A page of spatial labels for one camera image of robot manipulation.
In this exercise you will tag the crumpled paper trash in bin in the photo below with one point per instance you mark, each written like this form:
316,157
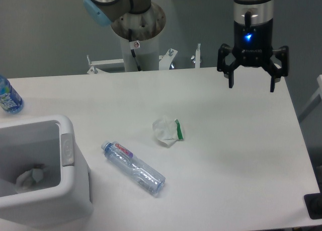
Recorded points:
32,180

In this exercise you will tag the white frame at right edge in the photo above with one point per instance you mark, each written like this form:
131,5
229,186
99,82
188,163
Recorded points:
312,103

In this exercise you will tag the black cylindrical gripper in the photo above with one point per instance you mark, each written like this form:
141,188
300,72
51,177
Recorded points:
252,39

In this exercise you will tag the blue labelled water bottle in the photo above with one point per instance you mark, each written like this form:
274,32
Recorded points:
11,101

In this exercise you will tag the clear Ganten water bottle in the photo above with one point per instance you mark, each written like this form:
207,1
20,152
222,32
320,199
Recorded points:
136,169

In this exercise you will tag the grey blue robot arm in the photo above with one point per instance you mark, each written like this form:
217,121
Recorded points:
105,12

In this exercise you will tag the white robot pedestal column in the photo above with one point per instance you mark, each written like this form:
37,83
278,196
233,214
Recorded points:
139,38

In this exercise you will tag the black device at table corner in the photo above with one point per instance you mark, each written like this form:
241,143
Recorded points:
313,205

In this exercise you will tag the white plastic trash can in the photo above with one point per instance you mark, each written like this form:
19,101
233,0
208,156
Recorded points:
49,141

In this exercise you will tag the white green paper wrapper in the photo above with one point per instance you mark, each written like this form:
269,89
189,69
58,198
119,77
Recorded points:
168,131

